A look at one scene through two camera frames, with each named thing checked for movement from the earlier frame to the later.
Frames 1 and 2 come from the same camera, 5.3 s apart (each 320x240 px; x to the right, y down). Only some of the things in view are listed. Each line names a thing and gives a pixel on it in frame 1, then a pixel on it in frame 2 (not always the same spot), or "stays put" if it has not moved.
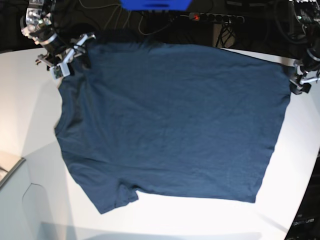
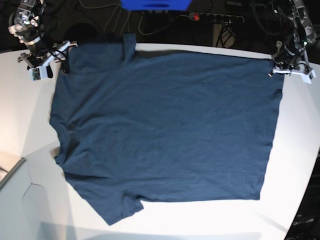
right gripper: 304,78 → 286,66
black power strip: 216,17 stays put
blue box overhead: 156,5 stays put
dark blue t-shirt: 140,114 stays put
